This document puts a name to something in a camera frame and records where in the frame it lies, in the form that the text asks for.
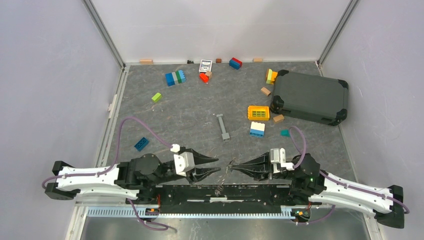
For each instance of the grey toy axle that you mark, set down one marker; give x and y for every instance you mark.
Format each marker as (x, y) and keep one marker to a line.
(224, 134)

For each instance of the orange green brown brick stack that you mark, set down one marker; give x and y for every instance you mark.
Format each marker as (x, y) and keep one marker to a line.
(271, 76)

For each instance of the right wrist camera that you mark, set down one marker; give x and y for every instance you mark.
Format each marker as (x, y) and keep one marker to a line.
(278, 161)

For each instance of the playing card box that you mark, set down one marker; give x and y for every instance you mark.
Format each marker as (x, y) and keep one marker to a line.
(205, 66)

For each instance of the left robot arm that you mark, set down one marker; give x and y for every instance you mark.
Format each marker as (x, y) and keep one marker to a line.
(135, 180)

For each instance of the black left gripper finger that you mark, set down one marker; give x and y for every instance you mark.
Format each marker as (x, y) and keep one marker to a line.
(201, 173)
(201, 158)

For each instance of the red orange brick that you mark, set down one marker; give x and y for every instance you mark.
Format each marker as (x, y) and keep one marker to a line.
(204, 78)

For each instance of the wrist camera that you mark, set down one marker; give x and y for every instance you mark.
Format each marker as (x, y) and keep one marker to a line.
(183, 159)
(278, 161)

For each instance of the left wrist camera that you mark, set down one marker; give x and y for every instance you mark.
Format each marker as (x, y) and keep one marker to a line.
(183, 159)

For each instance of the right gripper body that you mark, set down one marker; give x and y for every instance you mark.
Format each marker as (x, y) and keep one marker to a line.
(271, 170)

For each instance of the tan wooden block near case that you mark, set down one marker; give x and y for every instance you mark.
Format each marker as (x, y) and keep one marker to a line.
(265, 91)

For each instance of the tan wooden block at wall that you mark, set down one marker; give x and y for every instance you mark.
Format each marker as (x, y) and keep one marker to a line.
(146, 61)

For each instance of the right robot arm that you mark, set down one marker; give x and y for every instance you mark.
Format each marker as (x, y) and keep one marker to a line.
(309, 184)

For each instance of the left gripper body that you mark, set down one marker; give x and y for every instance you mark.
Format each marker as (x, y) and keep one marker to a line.
(190, 175)

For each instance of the blue grey green brick stack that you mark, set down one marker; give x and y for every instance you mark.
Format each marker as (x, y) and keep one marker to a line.
(175, 78)

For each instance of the lime green block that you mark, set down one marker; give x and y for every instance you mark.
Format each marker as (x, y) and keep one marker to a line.
(156, 97)

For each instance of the teal small block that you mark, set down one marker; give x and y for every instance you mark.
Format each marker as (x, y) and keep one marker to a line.
(285, 133)

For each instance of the yellow window brick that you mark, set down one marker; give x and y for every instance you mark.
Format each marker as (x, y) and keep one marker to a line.
(258, 113)

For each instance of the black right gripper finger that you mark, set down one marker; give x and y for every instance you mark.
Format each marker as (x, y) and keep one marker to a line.
(256, 175)
(251, 164)

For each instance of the white and blue brick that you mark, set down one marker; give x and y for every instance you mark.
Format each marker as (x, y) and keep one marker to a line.
(257, 129)

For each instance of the dark grey hard case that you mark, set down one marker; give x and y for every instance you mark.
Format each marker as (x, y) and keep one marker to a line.
(308, 97)

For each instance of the red and blue brick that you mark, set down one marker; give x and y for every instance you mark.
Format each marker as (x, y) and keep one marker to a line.
(235, 63)

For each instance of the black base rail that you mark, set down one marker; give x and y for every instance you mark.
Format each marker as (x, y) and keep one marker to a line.
(225, 199)

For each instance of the dark blue flat brick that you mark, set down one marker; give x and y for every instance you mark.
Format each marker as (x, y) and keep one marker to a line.
(141, 144)

